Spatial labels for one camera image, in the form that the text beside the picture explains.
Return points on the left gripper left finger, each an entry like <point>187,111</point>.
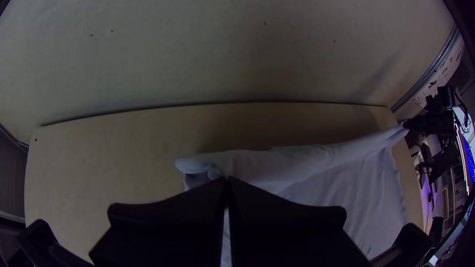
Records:
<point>174,230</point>

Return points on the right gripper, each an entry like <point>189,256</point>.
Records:
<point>432,123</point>

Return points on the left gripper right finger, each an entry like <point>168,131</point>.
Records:
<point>282,237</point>

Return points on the white t-shirt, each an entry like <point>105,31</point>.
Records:
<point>334,178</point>

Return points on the white poster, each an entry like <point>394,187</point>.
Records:
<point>445,70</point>

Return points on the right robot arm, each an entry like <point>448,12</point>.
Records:
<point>463,126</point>

